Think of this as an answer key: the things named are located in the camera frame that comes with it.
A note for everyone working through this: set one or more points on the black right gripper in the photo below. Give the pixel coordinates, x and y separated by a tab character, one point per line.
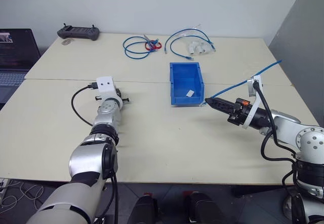
240	113

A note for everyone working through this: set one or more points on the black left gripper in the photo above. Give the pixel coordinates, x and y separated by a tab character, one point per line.
125	100

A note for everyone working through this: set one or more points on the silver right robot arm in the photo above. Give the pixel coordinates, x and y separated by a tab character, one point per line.
310	139

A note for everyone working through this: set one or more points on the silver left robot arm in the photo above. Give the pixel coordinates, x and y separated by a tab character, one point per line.
86	158

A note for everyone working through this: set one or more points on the white coupler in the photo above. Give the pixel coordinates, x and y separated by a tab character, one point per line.
201	49
190	93
192	48

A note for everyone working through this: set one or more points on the blue plastic bin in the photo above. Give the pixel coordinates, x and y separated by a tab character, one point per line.
186	82

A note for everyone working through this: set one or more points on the clear plastic bag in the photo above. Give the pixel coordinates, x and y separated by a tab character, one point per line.
206	45

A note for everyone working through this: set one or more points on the dark grey handheld controller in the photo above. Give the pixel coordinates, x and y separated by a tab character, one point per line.
78	33

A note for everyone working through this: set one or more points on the small round grey disc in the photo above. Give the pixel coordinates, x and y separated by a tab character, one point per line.
67	42

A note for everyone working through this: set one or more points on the grey partition panel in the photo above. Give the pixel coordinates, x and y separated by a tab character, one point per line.
303	44

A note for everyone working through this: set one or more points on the dark rounded shape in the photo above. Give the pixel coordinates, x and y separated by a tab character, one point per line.
202	208
144	208

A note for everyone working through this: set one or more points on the open laptop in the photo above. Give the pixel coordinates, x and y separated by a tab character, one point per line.
14	56

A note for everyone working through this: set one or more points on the white power strip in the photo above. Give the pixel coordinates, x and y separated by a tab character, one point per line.
3	183

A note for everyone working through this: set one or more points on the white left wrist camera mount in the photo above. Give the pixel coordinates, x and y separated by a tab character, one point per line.
105	84

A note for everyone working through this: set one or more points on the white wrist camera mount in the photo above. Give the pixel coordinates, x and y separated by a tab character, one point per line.
105	84
253	108

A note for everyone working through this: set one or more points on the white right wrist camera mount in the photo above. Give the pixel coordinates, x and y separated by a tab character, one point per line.
253	108

